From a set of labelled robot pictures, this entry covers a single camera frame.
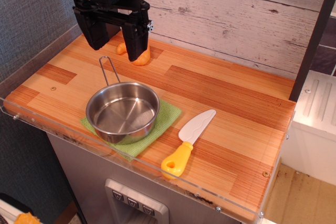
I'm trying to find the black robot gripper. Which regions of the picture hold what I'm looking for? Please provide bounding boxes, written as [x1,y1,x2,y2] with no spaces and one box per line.
[73,0,153,62]

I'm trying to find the stainless steel pot bowl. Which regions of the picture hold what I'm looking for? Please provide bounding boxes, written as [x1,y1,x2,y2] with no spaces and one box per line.
[86,56,160,145]

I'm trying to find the green cloth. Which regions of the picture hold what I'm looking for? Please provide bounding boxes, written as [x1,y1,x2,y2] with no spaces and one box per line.
[80,99,182,162]

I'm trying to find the orange toy croissant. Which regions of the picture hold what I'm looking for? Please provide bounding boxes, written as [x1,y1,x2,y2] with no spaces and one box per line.
[117,42,151,66]

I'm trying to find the clear acrylic left guard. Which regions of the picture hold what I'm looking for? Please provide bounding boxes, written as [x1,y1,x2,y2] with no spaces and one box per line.
[1,25,81,98]

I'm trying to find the clear acrylic guard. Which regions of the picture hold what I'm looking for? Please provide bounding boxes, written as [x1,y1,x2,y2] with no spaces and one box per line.
[1,100,268,223]
[1,25,81,98]

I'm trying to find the clear acrylic front guard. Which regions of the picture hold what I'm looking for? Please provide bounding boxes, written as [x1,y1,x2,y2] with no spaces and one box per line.
[1,100,268,223]

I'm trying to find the grey toy fridge cabinet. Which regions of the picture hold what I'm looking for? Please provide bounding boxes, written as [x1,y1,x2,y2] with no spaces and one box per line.
[47,134,238,223]

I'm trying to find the silver dispenser button panel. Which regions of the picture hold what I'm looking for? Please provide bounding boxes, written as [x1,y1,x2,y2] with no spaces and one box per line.
[104,178,170,223]

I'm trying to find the orange object bottom left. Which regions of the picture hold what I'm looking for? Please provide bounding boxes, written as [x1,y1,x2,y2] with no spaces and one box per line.
[14,212,41,224]

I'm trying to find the white toy sink unit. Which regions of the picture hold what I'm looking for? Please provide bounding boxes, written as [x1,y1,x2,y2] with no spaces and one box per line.
[280,71,335,185]

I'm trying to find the toy knife yellow handle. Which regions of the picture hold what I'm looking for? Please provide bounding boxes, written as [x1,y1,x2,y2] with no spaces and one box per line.
[161,109,216,179]

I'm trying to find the dark right shelf post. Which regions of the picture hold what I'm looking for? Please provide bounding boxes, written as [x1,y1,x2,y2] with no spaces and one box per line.
[289,0,335,102]

